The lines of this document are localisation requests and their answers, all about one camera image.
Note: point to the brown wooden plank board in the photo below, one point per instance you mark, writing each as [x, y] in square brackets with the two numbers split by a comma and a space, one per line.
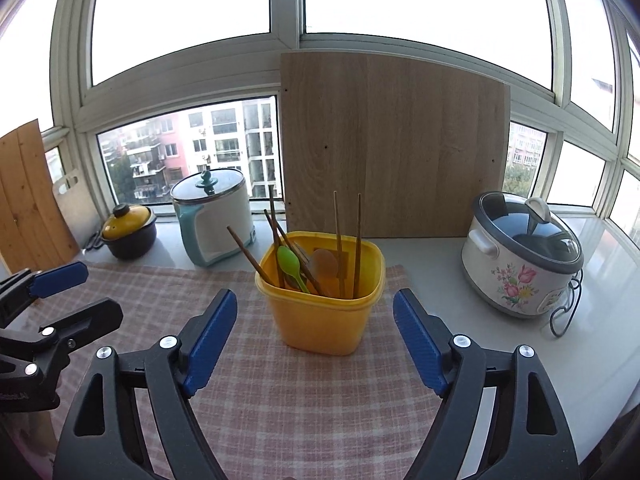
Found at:
[25, 200]

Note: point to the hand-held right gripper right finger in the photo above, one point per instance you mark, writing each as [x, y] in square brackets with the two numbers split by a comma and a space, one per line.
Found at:
[420, 345]

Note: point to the yellow plastic container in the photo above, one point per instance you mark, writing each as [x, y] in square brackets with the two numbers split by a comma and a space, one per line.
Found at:
[320, 320]

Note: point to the floral white slow cooker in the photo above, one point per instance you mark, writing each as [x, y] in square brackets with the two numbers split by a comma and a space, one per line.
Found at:
[500, 280]

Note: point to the apartment buildings outside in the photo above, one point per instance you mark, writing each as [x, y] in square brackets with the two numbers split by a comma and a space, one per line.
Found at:
[225, 140]

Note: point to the black casserole pot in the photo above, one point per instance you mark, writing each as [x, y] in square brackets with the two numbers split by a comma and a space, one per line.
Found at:
[130, 250]

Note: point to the pile of wooden chopsticks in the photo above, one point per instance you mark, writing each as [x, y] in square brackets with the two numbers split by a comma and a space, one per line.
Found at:
[357, 250]

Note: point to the white window frame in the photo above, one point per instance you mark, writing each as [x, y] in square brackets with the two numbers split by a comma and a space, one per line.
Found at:
[288, 0]

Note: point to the green plastic spoon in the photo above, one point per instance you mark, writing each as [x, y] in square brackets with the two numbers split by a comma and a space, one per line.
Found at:
[288, 260]

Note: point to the white cutting board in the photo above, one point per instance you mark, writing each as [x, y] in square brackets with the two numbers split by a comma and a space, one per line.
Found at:
[75, 210]

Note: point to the white teal electric cooker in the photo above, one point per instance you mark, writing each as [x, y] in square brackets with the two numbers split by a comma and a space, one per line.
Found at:
[225, 225]

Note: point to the glass lid teal knob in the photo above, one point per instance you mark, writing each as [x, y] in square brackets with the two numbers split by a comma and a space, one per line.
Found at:
[206, 180]

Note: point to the light wood board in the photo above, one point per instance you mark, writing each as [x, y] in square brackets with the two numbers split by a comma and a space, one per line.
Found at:
[390, 145]

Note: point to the yellow pot lid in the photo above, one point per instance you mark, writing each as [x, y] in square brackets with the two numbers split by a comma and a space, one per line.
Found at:
[127, 225]

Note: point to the pink plaid cloth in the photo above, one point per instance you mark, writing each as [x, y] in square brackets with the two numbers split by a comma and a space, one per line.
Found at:
[280, 400]

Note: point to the translucent plastic spoon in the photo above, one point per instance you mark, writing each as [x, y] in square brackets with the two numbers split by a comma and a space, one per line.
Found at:
[324, 264]

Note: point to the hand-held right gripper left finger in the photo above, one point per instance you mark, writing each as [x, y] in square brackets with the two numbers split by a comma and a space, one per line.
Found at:
[210, 340]

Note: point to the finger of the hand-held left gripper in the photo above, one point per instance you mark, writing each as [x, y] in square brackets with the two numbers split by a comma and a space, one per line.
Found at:
[60, 277]
[90, 317]

